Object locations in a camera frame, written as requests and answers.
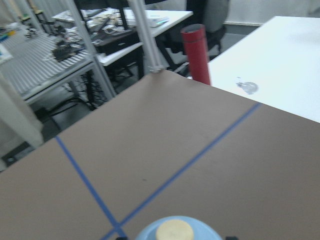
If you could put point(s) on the blue bell with cream button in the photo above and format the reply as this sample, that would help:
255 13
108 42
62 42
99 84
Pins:
178 228

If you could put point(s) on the red cylinder bottle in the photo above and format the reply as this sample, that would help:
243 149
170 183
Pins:
196 48

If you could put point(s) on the black office chair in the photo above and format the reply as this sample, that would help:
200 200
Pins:
210 13

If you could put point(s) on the white side table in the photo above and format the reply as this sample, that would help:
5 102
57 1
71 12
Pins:
278 64

